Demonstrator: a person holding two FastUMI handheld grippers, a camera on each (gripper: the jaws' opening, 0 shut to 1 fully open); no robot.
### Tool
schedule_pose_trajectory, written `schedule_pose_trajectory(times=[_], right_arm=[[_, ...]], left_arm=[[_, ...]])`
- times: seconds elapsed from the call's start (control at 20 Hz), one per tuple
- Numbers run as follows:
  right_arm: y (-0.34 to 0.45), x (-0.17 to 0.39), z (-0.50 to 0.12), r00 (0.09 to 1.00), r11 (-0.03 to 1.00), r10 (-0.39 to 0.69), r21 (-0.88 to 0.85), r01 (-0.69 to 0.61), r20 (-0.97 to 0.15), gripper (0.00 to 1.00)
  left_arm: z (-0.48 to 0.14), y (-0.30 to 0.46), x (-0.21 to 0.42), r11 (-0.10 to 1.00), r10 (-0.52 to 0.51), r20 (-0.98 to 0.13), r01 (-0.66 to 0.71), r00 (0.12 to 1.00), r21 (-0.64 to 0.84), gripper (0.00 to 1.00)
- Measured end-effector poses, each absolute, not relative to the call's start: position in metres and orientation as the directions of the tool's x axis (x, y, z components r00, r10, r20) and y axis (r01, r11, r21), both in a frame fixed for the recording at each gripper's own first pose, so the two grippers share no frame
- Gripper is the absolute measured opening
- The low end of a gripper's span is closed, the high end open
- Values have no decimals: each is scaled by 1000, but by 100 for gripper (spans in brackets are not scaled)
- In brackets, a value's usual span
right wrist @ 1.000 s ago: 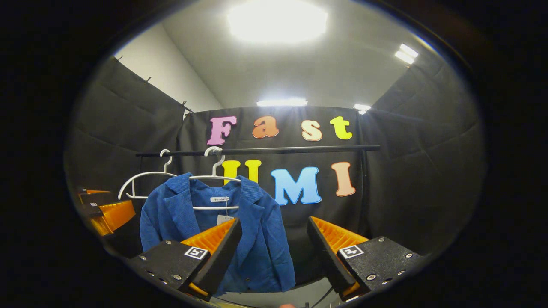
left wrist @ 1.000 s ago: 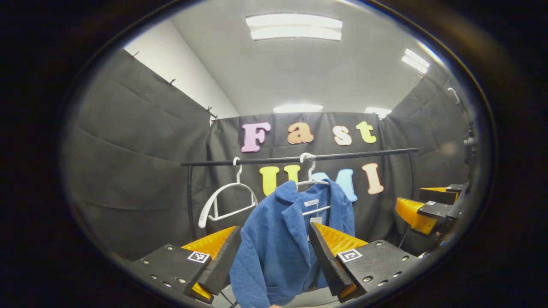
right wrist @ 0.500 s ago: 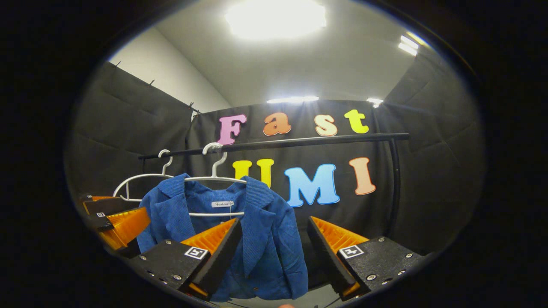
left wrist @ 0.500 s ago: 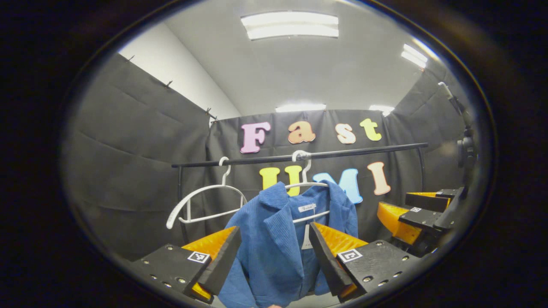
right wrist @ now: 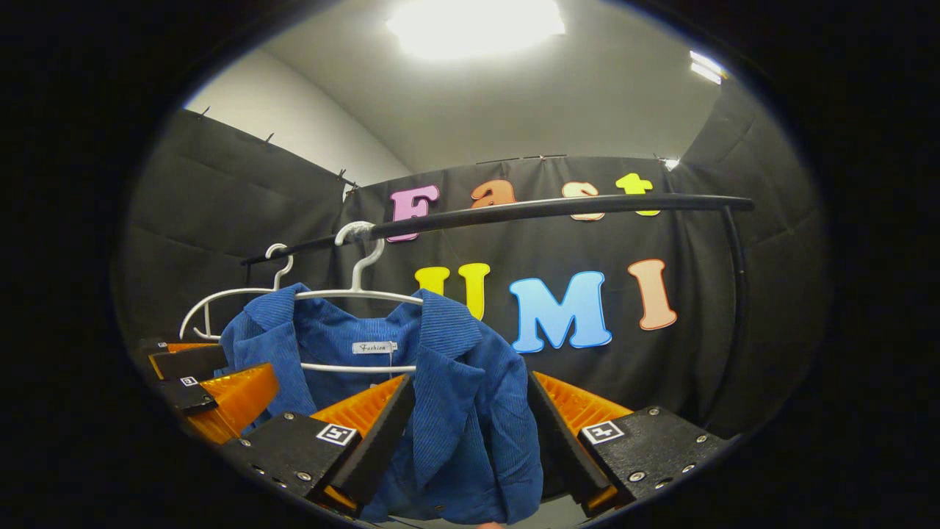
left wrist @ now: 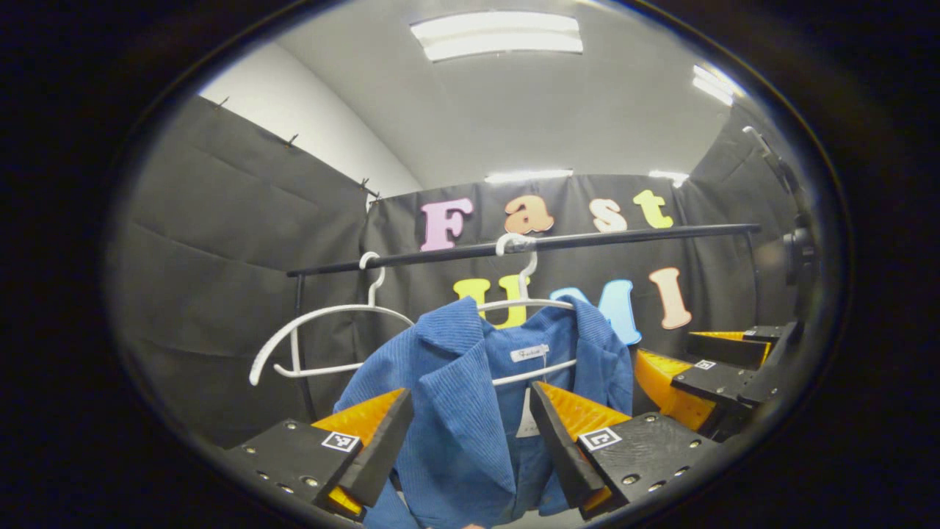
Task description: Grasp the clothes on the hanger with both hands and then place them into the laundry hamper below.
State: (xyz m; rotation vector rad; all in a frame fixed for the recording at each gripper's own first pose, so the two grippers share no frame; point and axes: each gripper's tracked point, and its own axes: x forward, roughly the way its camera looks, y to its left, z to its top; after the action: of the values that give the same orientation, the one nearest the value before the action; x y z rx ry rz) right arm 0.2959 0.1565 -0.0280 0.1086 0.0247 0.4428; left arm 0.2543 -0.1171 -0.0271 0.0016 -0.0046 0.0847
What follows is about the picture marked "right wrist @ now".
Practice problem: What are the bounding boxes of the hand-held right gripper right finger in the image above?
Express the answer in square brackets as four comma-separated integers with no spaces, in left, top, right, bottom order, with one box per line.
[527,371,731,517]

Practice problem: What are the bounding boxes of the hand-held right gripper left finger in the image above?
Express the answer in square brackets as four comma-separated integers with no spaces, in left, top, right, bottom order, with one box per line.
[220,373,416,519]

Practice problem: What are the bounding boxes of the blue corduroy jacket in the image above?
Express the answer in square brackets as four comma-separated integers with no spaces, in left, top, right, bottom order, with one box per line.
[215,283,544,526]

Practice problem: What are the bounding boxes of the white plastic hanger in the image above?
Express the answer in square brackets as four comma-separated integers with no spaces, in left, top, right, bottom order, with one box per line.
[294,220,427,374]
[178,243,294,342]

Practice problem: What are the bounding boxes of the black clothes rack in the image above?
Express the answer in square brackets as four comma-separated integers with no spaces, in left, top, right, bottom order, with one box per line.
[240,192,756,427]

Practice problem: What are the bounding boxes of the black backdrop cloth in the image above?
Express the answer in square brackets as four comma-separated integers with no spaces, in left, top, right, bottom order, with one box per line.
[114,73,831,508]

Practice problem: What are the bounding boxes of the large ceiling light panel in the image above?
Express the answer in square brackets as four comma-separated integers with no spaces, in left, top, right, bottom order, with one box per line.
[386,0,566,60]

